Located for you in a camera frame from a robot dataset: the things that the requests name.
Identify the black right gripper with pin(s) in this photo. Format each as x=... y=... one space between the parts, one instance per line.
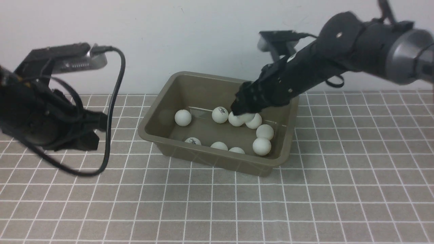
x=279 y=83

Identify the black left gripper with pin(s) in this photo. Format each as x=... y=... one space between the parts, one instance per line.
x=80 y=135

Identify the white ping-pong ball with logo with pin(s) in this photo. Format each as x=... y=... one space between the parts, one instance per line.
x=219 y=145
x=234 y=120
x=255 y=123

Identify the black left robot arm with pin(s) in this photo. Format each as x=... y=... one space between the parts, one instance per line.
x=45 y=118

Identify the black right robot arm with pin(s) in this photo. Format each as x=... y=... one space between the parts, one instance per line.
x=391 y=50

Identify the grey checkered tablecloth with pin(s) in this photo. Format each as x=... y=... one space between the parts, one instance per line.
x=360 y=172

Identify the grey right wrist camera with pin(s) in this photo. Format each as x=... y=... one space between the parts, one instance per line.
x=278 y=43

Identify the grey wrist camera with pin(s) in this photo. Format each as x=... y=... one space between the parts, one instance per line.
x=278 y=43
x=61 y=60

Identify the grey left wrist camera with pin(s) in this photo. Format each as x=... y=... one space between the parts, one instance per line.
x=61 y=60

